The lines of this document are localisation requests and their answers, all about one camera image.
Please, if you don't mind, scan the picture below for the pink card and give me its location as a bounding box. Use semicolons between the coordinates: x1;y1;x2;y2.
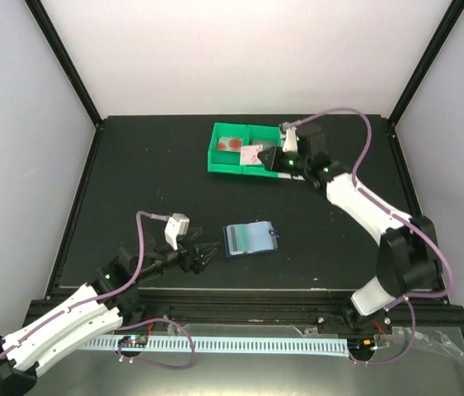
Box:
239;144;264;166

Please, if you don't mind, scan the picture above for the blue leather card holder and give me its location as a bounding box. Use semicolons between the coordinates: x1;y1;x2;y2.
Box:
223;221;279;257

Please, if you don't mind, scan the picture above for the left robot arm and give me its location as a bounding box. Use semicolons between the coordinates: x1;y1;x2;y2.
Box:
0;243;218;395

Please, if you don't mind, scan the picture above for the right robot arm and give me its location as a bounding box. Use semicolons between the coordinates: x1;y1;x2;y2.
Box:
258;123;443;333

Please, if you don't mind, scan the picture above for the white patterned card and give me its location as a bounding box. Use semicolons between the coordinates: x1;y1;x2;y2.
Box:
251;139;277;149

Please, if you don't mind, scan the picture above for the red circle card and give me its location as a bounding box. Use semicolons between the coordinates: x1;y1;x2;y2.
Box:
216;136;243;153

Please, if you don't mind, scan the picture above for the white bin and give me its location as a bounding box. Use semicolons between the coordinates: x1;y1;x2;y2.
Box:
278;127;312;180

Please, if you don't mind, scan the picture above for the green bin middle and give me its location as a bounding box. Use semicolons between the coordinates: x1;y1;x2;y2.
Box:
241;125;282;178

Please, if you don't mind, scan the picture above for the green bin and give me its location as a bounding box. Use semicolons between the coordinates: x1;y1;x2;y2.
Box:
241;125;282;178
207;122;248;174

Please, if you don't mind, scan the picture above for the green bin left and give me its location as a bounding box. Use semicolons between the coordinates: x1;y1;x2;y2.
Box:
207;122;248;174

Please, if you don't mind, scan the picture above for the light blue slotted strip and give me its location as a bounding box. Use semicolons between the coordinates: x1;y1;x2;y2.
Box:
79;335;349;357

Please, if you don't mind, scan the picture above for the left circuit board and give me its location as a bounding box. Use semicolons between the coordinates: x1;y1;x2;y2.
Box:
118;335;148;348

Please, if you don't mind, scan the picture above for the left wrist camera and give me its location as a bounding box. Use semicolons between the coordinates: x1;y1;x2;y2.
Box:
164;213;190;251

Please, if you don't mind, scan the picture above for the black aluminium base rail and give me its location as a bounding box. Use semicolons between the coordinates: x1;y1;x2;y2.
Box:
140;289;464;327

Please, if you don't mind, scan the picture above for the black frame post right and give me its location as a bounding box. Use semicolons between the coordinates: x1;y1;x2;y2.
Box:
388;0;464;127

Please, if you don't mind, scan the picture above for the black frame post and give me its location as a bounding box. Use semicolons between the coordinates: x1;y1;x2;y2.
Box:
24;0;102;127
388;0;464;127

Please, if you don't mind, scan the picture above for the black frame post left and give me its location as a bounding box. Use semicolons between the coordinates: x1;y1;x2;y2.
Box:
24;0;102;127

